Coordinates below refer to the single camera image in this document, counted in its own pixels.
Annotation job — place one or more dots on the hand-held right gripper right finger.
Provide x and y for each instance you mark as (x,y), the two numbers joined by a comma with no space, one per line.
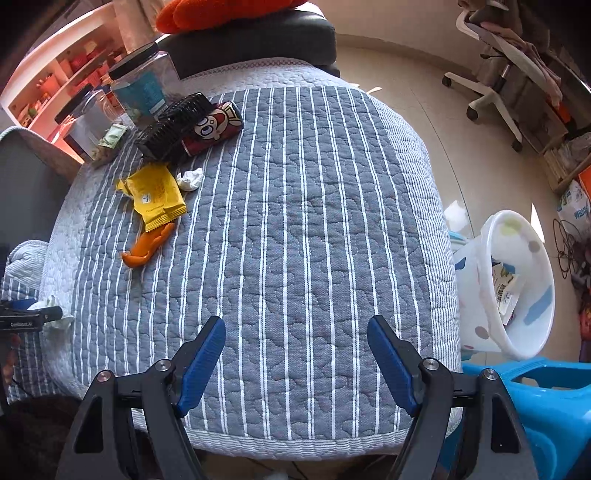
(392,364)

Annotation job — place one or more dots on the orange persimmon cushion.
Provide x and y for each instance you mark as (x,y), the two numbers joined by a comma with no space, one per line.
(207,14)

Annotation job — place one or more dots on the blue label plastic jar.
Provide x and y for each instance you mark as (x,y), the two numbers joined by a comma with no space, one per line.
(143,90)

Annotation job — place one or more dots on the beige cloth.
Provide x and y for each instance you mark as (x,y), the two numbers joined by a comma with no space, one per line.
(531,55)

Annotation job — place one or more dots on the yellow snack wrapper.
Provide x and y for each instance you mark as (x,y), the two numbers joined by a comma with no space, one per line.
(152,194)

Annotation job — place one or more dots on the black ribbed comb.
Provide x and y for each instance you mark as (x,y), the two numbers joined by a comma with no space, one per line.
(171,124)

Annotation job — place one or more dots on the white printed plastic bag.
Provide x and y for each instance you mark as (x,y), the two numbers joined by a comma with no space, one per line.
(575,203)

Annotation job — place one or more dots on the person's left hand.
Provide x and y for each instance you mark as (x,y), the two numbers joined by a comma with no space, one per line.
(9,369)

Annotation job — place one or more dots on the white spotted waste bin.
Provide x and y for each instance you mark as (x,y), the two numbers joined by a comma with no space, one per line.
(480,295)

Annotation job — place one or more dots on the blue plastic stool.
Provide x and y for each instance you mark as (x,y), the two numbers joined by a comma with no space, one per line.
(549,406)

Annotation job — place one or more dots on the red cartoon drink can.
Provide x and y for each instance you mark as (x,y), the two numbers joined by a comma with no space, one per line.
(212,127)

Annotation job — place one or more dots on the small crumpled white tissue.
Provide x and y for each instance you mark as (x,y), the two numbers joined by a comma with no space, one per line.
(190,180)

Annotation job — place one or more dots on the white office chair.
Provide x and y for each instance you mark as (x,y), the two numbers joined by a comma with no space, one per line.
(498,78)

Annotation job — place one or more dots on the white shelf unit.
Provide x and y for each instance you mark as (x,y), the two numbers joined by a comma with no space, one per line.
(60,69)

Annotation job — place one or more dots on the black leather stool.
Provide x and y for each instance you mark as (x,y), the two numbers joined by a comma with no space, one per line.
(258,41)

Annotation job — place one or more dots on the white packet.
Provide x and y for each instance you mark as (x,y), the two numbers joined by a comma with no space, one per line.
(505,288)

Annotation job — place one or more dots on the grey striped quilt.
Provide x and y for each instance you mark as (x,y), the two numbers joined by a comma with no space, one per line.
(295,240)

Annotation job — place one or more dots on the dark brown fuzzy cloth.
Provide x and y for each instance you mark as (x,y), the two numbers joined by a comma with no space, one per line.
(32,438)

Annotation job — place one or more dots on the grey desk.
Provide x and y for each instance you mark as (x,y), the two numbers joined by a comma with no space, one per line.
(563,157)

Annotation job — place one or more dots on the grey upholstered chair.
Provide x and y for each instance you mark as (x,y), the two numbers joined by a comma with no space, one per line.
(27,184)

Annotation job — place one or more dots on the clear black lid jar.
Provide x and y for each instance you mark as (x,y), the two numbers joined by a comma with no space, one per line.
(87,124)

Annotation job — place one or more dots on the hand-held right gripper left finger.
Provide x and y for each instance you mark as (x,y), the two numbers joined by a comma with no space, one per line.
(198,364)

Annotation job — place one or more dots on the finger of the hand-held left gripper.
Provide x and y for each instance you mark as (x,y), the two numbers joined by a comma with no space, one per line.
(48,314)
(23,304)

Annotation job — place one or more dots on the green snack packet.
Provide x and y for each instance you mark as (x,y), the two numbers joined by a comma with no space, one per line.
(111,141)

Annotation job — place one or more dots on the red printed bag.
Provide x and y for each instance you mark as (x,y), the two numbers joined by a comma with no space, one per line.
(584,300)

